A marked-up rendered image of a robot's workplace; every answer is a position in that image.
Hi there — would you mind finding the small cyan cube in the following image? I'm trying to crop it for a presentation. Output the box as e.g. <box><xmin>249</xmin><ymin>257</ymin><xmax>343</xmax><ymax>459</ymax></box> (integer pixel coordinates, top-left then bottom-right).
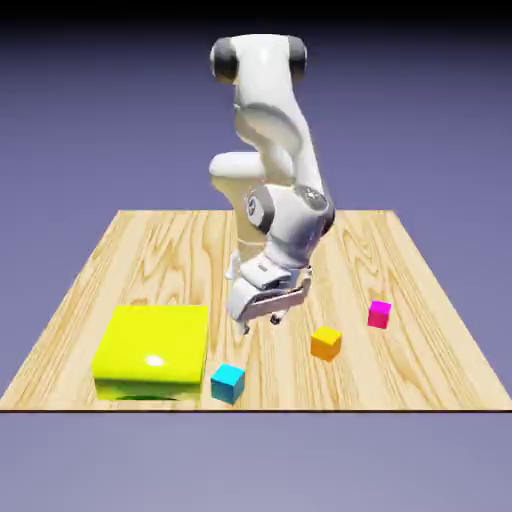
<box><xmin>210</xmin><ymin>362</ymin><xmax>246</xmax><ymax>405</ymax></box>

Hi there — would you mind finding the large yellow box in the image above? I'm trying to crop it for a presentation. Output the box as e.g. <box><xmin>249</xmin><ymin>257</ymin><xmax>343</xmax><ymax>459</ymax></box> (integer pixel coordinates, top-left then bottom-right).
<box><xmin>91</xmin><ymin>304</ymin><xmax>210</xmax><ymax>402</ymax></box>

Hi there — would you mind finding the small pink cube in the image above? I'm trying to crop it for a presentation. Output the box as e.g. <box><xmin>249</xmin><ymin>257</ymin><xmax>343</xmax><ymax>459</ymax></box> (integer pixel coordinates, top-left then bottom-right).
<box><xmin>367</xmin><ymin>300</ymin><xmax>393</xmax><ymax>330</ymax></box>

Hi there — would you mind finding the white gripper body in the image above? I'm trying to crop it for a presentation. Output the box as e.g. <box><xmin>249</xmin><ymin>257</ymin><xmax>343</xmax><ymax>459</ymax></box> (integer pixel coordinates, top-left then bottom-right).
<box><xmin>226</xmin><ymin>272</ymin><xmax>313</xmax><ymax>324</ymax></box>

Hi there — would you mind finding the small orange cube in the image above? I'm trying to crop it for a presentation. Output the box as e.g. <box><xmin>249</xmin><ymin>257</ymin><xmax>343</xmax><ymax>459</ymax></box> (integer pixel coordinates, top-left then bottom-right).
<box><xmin>310</xmin><ymin>325</ymin><xmax>343</xmax><ymax>363</ymax></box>

